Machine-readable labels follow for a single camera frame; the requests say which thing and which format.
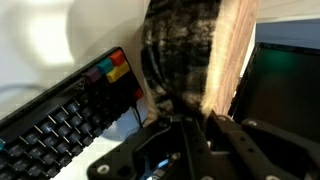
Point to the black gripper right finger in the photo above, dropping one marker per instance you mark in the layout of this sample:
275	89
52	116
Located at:
269	152

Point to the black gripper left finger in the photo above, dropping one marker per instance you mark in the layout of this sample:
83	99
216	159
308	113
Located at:
138	156

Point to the black keyboard with coloured keys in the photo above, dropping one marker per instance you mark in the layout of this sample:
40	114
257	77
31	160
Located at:
43	136

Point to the wood stump shaped cushion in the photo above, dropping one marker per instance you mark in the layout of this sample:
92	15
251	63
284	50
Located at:
192	53

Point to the black right monitor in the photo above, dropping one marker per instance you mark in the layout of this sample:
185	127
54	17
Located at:
281	86

